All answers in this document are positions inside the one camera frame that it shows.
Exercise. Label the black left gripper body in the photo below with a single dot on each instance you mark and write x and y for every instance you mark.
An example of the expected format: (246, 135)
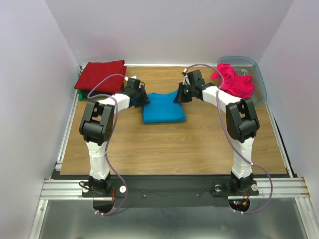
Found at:
(138, 93)

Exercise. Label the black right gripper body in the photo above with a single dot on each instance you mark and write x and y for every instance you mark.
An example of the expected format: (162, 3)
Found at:
(182, 94)

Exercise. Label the blue t-shirt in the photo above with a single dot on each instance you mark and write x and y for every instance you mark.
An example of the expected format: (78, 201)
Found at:
(163, 109)

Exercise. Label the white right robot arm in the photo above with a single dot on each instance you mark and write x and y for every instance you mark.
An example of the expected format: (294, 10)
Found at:
(240, 127)

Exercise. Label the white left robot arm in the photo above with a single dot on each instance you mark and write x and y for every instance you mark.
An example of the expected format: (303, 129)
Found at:
(97, 126)

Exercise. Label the red folded t-shirt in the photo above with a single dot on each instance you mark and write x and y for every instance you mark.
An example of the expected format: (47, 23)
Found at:
(95, 72)

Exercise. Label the pink crumpled t-shirt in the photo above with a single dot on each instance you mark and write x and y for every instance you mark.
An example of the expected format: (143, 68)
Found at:
(235, 84)

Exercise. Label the black folded t-shirt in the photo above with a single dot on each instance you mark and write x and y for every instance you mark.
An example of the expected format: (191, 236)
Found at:
(94, 93)

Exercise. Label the green folded t-shirt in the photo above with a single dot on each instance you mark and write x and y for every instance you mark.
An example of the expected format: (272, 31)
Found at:
(82, 95)

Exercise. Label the clear plastic bin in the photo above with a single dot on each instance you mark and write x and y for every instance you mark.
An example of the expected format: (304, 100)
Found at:
(245, 66)

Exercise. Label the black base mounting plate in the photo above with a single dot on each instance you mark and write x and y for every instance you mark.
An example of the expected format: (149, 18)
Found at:
(167, 191)

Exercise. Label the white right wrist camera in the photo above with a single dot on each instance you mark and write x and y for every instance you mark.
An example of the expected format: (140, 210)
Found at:
(185, 81)

